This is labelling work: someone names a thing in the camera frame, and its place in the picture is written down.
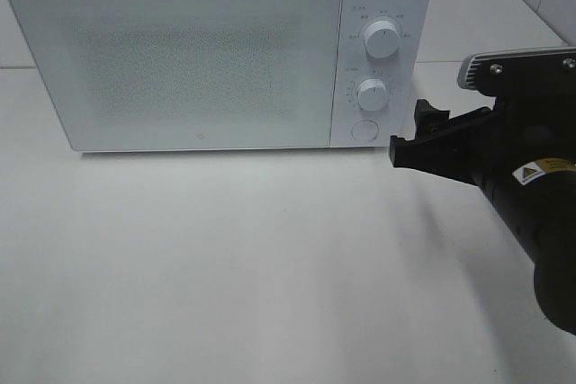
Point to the round white door button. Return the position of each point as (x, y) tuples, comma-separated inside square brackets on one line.
[(365, 130)]

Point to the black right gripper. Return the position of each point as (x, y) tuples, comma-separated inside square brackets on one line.
[(521, 154)]

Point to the white microwave door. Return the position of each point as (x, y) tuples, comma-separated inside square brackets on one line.
[(147, 75)]

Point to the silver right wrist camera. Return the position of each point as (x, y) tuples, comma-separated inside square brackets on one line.
[(520, 73)]

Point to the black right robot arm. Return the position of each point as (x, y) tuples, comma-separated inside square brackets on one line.
[(553, 257)]

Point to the white round knob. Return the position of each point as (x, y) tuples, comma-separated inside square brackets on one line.
[(372, 95), (382, 37)]

